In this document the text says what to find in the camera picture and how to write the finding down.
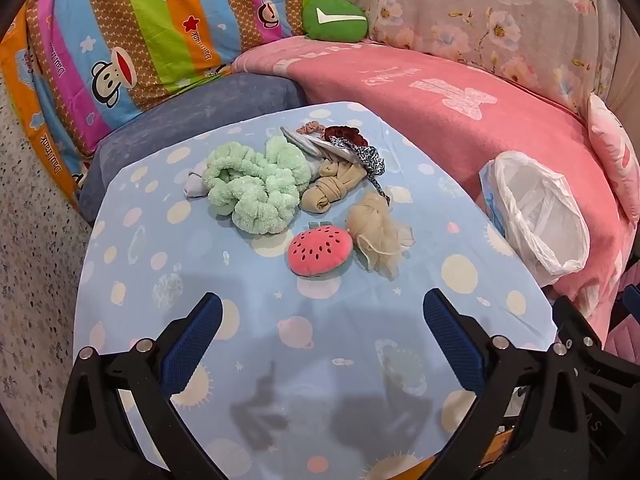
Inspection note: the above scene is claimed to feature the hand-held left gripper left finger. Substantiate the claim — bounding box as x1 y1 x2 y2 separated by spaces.
56 292 224 480

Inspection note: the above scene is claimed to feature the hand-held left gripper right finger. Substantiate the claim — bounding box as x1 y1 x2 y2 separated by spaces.
422 287 584 480

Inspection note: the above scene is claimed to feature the white plastic bag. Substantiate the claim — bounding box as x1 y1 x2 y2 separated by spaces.
492 150 592 276

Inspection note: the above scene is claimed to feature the beige mesh bath pouf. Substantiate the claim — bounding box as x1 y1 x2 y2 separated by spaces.
345 192 416 281

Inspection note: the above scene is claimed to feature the pale grey cloth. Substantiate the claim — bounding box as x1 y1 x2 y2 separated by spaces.
186 167 211 200

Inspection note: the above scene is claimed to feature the watermelon plush toy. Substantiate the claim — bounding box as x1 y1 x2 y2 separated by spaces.
286 221 355 277

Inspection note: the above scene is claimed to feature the green fuzzy scrunchie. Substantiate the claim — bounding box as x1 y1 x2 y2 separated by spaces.
201 136 313 235

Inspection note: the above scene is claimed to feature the knotted beige stocking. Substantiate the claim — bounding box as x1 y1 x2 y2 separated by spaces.
300 159 371 213

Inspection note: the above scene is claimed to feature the black white patterned scrunchie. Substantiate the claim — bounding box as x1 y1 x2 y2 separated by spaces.
350 142 396 206

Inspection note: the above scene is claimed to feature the dark red scrunchie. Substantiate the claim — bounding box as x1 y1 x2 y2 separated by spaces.
324 125 368 148

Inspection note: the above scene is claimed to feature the light blue dotted tablecloth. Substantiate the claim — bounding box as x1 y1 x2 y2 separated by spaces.
72 101 560 480

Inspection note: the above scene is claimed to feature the blue white package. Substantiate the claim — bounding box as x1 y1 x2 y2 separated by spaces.
477 162 511 241

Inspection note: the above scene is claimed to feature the pink pillow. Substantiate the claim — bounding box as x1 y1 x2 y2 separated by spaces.
586 92 640 226

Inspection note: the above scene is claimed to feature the pink blanket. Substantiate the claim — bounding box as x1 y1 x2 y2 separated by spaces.
232 37 640 351

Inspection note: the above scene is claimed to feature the blue-grey cushion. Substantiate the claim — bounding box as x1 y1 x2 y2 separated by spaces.
77 72 308 226

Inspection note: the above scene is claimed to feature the striped monkey print quilt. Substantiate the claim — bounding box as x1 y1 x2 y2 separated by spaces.
0 0 313 201

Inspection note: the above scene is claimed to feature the floral sofa cover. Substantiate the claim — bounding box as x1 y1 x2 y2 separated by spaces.
305 0 636 121

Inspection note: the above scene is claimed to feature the green cushion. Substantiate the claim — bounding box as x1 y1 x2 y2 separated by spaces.
301 0 370 43

